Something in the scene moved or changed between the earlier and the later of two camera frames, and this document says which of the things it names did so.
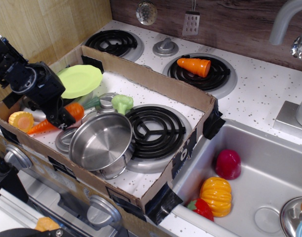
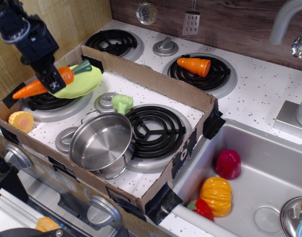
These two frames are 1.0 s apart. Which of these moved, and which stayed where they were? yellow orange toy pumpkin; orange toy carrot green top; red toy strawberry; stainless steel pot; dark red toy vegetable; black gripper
Moved: orange toy carrot green top; black gripper
Stayed: dark red toy vegetable; red toy strawberry; stainless steel pot; yellow orange toy pumpkin
